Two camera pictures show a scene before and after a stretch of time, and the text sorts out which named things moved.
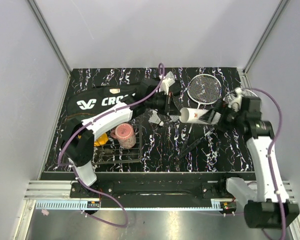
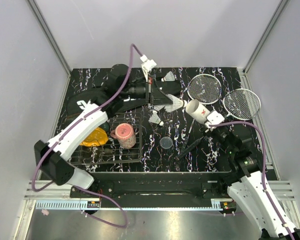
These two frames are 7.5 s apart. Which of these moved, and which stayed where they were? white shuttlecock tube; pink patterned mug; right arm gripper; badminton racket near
Moved: right arm gripper; white shuttlecock tube
Stayed: badminton racket near; pink patterned mug
